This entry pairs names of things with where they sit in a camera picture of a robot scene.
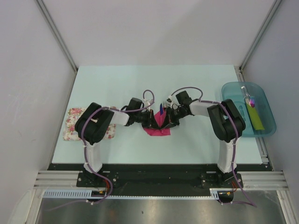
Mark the silver utensil in bin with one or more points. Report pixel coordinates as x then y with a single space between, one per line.
246 96

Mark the aluminium frame rail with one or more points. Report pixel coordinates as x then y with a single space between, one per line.
255 180

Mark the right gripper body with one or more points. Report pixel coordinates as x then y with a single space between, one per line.
175 115

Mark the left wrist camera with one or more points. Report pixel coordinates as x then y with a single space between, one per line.
148 103

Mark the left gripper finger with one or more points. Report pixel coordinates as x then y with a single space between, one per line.
157 120
148 125

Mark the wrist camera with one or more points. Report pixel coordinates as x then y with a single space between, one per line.
148 103
169 102

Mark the teal plastic bin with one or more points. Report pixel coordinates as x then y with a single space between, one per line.
232 90

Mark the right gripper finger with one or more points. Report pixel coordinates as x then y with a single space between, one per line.
166 125
165 116

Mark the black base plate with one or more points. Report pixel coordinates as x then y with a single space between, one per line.
159 180

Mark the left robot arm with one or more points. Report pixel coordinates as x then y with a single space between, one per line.
95 121

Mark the pink paper napkin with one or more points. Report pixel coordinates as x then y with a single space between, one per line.
160 133

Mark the white cable duct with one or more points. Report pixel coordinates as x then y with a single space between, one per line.
67 193

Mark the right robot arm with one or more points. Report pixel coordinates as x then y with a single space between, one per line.
226 121

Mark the floral tray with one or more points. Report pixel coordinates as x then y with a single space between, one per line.
69 133

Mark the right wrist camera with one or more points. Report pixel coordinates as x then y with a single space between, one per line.
169 102

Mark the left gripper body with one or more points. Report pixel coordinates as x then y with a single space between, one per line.
149 115

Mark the iridescent fork in bin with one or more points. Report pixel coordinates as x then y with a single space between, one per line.
252 101

